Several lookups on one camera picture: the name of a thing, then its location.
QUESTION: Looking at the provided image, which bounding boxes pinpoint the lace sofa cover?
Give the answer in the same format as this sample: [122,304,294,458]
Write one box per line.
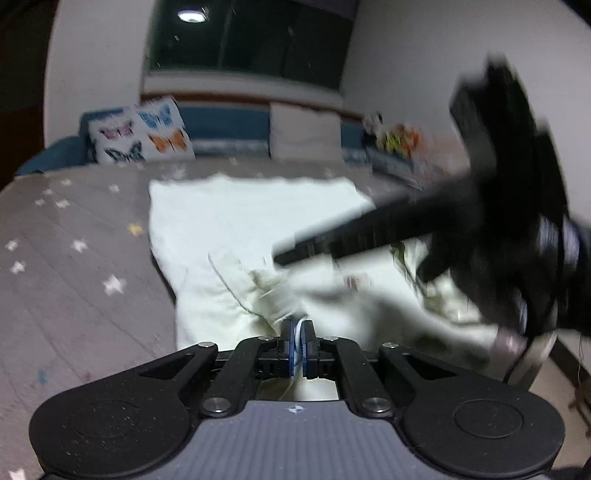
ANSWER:
[194,138,271,158]

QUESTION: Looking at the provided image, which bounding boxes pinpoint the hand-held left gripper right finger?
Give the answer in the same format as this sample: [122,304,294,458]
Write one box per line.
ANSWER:
[302,318,462,418]

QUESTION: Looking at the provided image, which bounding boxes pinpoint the butterfly print pillow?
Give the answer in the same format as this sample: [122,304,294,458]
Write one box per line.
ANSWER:
[88,97,197,164]

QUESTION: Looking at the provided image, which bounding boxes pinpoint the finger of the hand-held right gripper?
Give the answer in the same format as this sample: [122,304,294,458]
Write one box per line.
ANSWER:
[272,182,467,268]

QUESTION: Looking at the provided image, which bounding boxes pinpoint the dark window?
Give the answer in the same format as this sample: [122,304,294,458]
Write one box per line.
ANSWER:
[143,0,361,90]

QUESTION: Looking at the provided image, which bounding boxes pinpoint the pale white garment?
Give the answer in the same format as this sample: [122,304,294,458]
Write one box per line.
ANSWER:
[148,175,509,402]

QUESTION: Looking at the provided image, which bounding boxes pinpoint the plain grey pillow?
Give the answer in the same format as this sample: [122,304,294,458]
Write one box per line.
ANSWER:
[269,102,342,160]

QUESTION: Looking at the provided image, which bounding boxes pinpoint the grey star-print tablecloth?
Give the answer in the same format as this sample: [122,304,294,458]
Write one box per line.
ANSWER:
[0,159,462,480]

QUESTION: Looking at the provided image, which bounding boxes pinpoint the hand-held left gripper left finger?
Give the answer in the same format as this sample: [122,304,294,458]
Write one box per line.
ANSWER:
[134,318,301,418]

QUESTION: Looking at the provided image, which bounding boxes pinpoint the blue sofa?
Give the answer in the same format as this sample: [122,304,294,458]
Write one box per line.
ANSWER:
[14,104,384,176]

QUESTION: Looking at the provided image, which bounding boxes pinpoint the dark wooden door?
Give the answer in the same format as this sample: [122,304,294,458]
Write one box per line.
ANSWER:
[0,0,54,185]

